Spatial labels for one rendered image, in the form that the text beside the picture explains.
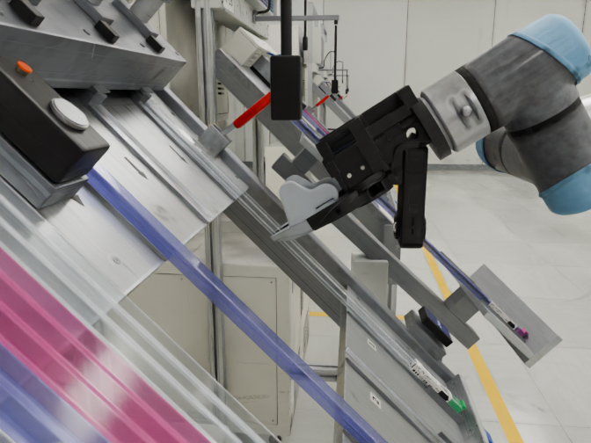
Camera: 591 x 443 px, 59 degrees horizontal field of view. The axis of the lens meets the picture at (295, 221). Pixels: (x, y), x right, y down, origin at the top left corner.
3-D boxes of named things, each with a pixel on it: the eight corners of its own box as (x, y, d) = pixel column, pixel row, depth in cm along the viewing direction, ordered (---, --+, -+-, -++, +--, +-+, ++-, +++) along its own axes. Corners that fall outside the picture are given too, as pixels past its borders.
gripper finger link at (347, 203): (305, 212, 58) (373, 170, 57) (314, 225, 59) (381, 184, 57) (303, 220, 54) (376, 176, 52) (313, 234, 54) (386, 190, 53)
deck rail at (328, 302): (421, 402, 74) (456, 375, 72) (423, 410, 72) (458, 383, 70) (42, 28, 67) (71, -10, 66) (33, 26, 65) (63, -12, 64)
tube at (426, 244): (517, 335, 84) (522, 330, 84) (521, 338, 83) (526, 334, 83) (287, 116, 77) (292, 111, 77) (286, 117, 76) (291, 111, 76)
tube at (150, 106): (454, 408, 63) (462, 403, 63) (456, 415, 62) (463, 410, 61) (146, 106, 59) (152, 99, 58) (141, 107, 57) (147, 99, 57)
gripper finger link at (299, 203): (249, 203, 58) (319, 159, 57) (278, 247, 59) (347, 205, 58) (244, 208, 55) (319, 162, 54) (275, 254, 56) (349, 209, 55)
